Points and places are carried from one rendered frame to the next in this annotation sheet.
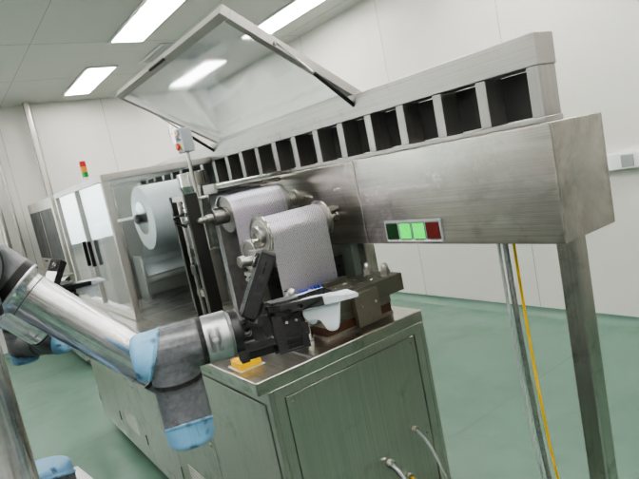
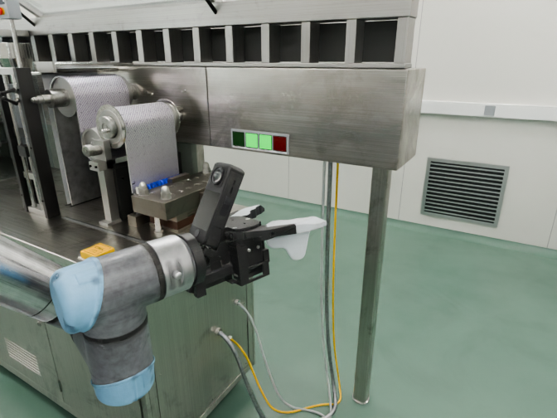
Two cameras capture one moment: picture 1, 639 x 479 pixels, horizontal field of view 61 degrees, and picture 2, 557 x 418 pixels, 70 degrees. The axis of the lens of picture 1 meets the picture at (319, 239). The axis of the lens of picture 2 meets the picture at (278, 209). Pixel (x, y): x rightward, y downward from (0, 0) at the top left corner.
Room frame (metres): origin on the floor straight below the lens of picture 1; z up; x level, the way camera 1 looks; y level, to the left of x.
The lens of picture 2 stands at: (0.37, 0.25, 1.47)
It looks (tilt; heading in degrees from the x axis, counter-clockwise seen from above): 21 degrees down; 335
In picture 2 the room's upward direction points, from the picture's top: straight up
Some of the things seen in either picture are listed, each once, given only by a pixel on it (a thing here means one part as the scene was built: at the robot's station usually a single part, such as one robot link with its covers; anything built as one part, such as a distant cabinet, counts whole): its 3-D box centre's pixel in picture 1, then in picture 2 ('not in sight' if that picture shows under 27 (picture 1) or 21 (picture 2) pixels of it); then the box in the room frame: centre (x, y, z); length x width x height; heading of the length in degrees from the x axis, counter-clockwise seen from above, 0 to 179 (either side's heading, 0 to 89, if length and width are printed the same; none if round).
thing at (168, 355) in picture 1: (169, 352); (108, 289); (0.82, 0.26, 1.21); 0.11 x 0.08 x 0.09; 106
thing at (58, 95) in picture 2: (219, 216); (56, 98); (2.05, 0.35, 1.34); 0.06 x 0.06 x 0.06; 35
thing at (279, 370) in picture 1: (191, 308); (3, 186); (2.65, 0.69, 0.88); 2.52 x 0.66 x 0.04; 35
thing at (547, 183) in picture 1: (272, 207); (99, 96); (2.64, 0.19, 1.29); 3.10 x 0.28 x 0.30; 35
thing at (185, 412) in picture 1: (184, 405); (116, 347); (0.84, 0.27, 1.12); 0.11 x 0.08 x 0.11; 16
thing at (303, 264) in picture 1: (307, 266); (154, 161); (1.87, 0.06, 1.11); 0.23 x 0.01 x 0.18; 125
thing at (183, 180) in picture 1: (192, 179); (12, 51); (2.51, 0.51, 1.50); 0.14 x 0.14 x 0.06
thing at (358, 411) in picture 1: (214, 392); (26, 264); (2.66, 0.68, 0.43); 2.52 x 0.64 x 0.86; 35
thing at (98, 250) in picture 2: (245, 361); (98, 252); (1.59, 0.29, 0.91); 0.07 x 0.07 x 0.02; 35
